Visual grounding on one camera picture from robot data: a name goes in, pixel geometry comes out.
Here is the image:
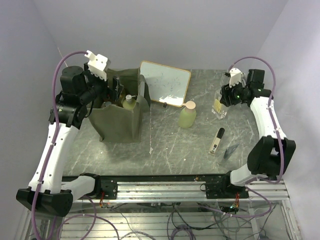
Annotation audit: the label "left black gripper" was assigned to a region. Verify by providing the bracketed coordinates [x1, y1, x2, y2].
[79, 62, 124, 104]

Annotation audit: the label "yellow pump lotion bottle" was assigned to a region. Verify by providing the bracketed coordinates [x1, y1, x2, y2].
[122, 94, 136, 111]

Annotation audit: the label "clear bottle yellow label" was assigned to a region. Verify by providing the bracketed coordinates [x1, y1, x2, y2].
[211, 90, 228, 120]

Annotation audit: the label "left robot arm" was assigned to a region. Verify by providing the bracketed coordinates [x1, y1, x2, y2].
[16, 64, 124, 217]

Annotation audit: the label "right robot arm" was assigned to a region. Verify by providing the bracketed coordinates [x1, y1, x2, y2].
[219, 68, 296, 198]

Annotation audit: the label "green canvas bag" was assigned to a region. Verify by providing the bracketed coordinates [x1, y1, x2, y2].
[88, 68, 151, 144]

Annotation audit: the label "black beige slim tube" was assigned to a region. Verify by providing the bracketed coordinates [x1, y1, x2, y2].
[208, 127, 225, 154]

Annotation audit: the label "green bottle pink pump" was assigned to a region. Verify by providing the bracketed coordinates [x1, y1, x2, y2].
[178, 101, 197, 129]

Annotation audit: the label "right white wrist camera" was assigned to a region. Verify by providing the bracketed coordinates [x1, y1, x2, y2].
[225, 67, 243, 88]

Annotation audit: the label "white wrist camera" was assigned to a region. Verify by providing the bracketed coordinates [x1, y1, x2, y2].
[85, 50, 111, 82]
[225, 67, 243, 88]

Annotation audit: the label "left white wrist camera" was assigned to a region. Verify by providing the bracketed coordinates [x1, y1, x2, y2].
[85, 50, 111, 82]

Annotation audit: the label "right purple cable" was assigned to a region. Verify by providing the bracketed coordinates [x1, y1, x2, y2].
[227, 56, 286, 218]

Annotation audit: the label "purple cable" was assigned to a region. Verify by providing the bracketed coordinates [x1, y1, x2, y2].
[31, 50, 121, 240]
[227, 56, 286, 218]

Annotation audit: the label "small whiteboard wooden frame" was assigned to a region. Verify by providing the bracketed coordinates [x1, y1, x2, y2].
[139, 61, 191, 108]

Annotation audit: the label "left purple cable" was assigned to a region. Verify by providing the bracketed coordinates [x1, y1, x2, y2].
[31, 50, 121, 240]

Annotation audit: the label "aluminium rail frame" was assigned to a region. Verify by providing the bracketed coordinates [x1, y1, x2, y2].
[14, 173, 301, 240]

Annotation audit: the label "loose cables under frame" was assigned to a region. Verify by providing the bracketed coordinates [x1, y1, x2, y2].
[82, 198, 273, 240]

